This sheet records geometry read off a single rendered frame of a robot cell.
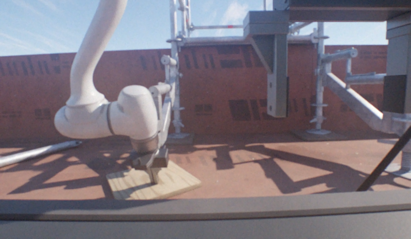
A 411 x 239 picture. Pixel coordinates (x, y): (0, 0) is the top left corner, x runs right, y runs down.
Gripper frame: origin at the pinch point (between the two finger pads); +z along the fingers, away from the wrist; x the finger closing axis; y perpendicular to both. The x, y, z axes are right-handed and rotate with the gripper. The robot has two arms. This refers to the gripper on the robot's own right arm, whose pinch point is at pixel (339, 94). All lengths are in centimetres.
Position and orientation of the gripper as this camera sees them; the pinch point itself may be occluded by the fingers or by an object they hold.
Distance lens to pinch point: 25.7
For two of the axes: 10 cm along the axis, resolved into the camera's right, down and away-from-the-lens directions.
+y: 0.0, 1.2, -9.9
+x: 10.0, -0.3, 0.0
